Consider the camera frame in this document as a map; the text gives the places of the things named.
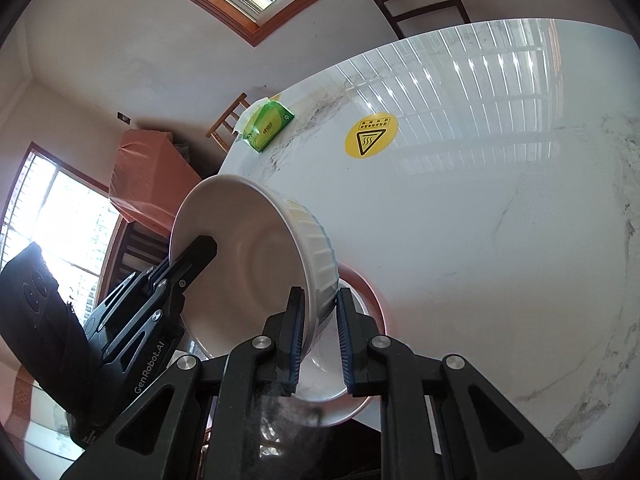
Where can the large pink bowl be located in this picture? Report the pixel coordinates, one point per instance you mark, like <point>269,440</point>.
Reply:
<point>372,310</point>

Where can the white ribbed bowl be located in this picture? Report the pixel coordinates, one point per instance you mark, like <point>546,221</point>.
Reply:
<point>250,260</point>

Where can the light wooden chair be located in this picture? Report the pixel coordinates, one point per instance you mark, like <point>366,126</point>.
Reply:
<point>220,127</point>

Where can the narrow wooden framed window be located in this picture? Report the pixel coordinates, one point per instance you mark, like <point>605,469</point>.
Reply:
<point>60,210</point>

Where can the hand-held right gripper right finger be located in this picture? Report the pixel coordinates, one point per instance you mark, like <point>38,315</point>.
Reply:
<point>345,340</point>

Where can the white bowl blue cartoon print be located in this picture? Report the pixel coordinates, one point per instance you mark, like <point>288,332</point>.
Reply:
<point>325,375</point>

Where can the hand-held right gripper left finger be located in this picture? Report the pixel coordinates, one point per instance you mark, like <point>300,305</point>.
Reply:
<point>295,330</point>

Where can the black wall switch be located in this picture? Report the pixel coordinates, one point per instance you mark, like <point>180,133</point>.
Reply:
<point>124,118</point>

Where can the green tissue pack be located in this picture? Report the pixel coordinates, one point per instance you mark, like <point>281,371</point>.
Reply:
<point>267,127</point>

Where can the orange covered box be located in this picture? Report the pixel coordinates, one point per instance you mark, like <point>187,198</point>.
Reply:
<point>150,175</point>

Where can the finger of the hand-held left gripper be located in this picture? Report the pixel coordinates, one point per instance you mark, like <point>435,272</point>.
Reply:
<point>202,250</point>
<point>150,360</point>

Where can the yellow warning sticker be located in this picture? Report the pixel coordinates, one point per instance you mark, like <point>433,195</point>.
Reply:
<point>371,135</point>

